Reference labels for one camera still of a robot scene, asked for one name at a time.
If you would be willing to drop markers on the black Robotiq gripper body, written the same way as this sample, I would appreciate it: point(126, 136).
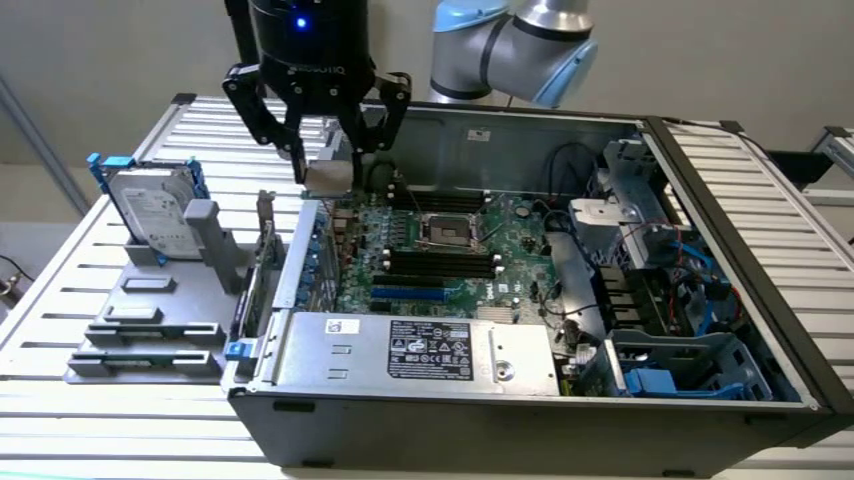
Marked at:
point(309, 45)

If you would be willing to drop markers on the silver power supply unit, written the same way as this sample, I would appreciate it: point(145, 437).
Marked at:
point(407, 355)

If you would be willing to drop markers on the blue case latch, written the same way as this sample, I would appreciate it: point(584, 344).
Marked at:
point(238, 349)

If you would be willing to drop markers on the blue expansion slot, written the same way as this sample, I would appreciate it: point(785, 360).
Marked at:
point(408, 293)

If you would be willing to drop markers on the graphics card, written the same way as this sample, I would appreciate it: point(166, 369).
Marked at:
point(265, 260)

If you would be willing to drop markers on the black RAM slot bank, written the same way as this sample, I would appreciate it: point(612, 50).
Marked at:
point(440, 264)
point(436, 201)

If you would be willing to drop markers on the green motherboard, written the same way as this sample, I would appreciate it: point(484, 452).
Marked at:
point(513, 270)

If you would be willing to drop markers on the metal drive cage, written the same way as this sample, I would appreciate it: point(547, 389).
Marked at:
point(623, 200)

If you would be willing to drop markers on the aluminium frame profile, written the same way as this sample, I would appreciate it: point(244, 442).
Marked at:
point(830, 165)

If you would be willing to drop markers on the CPU socket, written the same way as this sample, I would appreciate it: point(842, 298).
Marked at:
point(448, 231)

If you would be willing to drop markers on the black open PC case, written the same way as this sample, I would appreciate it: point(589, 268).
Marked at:
point(507, 430)

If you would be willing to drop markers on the grey parts rack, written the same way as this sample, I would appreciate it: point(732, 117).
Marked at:
point(166, 305)

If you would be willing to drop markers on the socket locking lever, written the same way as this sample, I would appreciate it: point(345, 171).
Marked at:
point(495, 231)

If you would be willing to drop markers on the black expansion slot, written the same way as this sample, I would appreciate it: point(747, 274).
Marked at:
point(407, 280)

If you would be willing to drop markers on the hard disk in blue carrier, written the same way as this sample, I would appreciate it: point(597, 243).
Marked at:
point(153, 215)

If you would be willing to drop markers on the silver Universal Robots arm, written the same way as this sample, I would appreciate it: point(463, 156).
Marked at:
point(480, 50)

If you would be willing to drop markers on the grey disk bay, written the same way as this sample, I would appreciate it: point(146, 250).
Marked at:
point(693, 365)

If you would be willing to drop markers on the silver chipset heat sink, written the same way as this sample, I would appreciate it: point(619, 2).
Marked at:
point(497, 315)

